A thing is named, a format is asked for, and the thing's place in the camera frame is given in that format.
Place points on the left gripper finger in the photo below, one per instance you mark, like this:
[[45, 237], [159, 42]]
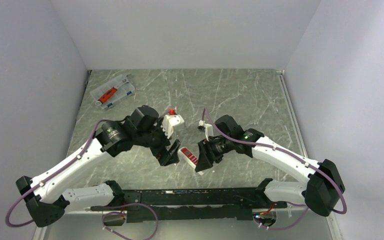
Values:
[[168, 159], [172, 152]]

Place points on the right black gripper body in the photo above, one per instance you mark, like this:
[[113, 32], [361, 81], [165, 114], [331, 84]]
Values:
[[219, 147]]

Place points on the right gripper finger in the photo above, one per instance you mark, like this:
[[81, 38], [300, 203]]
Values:
[[206, 160], [203, 149]]

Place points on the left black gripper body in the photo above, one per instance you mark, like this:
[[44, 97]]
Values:
[[154, 138]]

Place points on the white remote control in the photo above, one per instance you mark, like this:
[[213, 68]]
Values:
[[186, 154]]

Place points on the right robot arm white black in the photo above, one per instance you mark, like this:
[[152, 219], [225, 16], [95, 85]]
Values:
[[318, 184]]

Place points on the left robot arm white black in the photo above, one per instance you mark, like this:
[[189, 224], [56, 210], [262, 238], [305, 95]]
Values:
[[48, 196]]

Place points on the clear plastic organizer box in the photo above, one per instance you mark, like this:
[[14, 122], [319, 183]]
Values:
[[124, 86]]

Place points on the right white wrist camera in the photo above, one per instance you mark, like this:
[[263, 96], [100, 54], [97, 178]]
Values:
[[206, 128]]

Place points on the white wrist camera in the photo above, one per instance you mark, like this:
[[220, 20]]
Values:
[[170, 122], [206, 128]]

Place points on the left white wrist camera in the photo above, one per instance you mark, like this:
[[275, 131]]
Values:
[[170, 122]]

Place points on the red handled tool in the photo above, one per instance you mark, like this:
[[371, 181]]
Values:
[[107, 95]]

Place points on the black base frame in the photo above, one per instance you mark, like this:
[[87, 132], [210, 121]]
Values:
[[196, 204]]

